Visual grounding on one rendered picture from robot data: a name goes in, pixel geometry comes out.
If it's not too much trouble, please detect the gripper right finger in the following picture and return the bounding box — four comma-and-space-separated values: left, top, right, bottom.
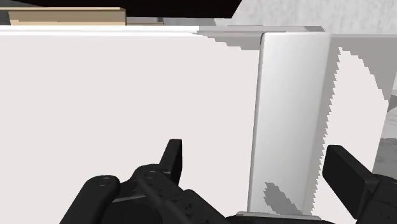
321, 144, 397, 224

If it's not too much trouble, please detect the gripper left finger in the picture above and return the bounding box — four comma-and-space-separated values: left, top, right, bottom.
59, 138, 231, 224

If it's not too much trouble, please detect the tan wooden furniture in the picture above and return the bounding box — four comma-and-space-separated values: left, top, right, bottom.
0, 6, 164, 27

